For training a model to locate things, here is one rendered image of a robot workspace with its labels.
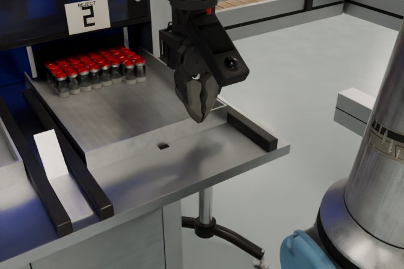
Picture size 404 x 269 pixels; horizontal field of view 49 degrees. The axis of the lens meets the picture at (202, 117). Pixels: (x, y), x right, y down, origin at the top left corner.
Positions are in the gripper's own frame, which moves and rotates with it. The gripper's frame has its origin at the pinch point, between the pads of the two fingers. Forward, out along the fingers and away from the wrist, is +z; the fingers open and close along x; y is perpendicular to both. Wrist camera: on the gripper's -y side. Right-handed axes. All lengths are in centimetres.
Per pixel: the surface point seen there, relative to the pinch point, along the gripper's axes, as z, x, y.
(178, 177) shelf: 3.6, 9.1, -7.7
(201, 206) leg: 69, -30, 46
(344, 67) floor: 91, -205, 133
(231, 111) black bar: 1.5, -6.9, 1.2
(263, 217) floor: 91, -61, 48
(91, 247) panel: 49, 14, 30
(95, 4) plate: -12.7, 5.3, 29.7
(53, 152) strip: 0.3, 23.7, 4.0
